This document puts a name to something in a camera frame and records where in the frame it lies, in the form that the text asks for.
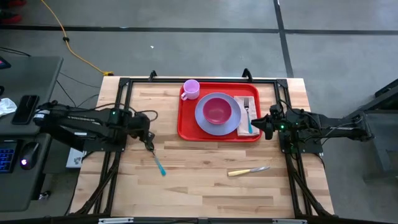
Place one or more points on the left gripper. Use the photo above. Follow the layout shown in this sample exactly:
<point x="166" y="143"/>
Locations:
<point x="141" y="124"/>

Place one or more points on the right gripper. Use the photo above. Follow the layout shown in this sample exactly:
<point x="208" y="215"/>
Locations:
<point x="275" y="119"/>

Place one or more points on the beige cloth napkin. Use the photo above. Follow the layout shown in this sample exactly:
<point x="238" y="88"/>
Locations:
<point x="255" y="109"/>

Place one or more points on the lavender round plate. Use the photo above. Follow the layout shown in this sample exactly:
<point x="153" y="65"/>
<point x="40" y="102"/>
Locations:
<point x="217" y="129"/>

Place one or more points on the magenta plastic bowl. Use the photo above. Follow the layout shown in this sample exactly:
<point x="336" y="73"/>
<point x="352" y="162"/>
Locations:
<point x="217" y="110"/>

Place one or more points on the pink plastic mug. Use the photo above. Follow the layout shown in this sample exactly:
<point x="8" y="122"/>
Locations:
<point x="191" y="88"/>

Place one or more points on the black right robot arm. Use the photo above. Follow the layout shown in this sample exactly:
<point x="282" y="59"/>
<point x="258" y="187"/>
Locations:
<point x="326" y="124"/>

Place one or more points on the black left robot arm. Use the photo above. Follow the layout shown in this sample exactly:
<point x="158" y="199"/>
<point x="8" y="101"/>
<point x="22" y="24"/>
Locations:
<point x="81" y="123"/>

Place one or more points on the red plastic tray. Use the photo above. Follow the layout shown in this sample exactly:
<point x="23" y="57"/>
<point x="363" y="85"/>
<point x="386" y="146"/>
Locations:
<point x="185" y="124"/>

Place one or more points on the white printed box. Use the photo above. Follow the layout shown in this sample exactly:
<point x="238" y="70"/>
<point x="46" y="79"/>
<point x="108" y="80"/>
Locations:
<point x="74" y="160"/>

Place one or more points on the dark metal side stand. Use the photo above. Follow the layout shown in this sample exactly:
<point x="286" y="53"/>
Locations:
<point x="376" y="146"/>

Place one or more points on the black computer mouse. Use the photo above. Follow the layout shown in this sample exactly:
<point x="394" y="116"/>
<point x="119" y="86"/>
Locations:
<point x="31" y="152"/>

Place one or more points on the black smartphone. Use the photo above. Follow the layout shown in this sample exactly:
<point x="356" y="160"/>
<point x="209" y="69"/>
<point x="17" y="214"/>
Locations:
<point x="25" y="109"/>

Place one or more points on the grey side desk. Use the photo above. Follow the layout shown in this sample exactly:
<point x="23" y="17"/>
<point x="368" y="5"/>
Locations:
<point x="37" y="77"/>

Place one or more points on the backlit black keyboard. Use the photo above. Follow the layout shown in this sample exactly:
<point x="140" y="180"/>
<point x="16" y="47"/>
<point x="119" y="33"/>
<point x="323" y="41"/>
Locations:
<point x="7" y="157"/>

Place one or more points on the crumpled white tissue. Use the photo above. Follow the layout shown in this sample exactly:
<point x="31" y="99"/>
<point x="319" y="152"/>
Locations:
<point x="7" y="107"/>

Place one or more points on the dark device with pink screen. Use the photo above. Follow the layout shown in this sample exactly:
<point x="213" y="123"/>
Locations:
<point x="3" y="63"/>

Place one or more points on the person's foot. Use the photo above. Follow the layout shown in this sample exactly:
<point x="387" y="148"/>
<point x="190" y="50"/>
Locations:
<point x="11" y="18"/>

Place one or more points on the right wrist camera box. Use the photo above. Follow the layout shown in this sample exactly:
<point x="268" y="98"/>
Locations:
<point x="269" y="136"/>

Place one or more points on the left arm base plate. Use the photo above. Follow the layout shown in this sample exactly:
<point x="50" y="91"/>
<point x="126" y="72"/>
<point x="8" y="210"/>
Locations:
<point x="105" y="148"/>

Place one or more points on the black frame hook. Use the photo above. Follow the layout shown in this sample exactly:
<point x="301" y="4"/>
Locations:
<point x="151" y="76"/>
<point x="248" y="74"/>

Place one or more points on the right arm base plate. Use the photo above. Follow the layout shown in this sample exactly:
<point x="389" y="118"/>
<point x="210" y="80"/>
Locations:
<point x="311" y="148"/>

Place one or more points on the black aluminium table frame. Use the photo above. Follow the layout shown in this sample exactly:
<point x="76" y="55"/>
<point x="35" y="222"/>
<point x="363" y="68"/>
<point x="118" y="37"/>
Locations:
<point x="168" y="80"/>

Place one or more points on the silver bracket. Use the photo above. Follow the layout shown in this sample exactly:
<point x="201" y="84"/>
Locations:
<point x="289" y="221"/>
<point x="115" y="221"/>

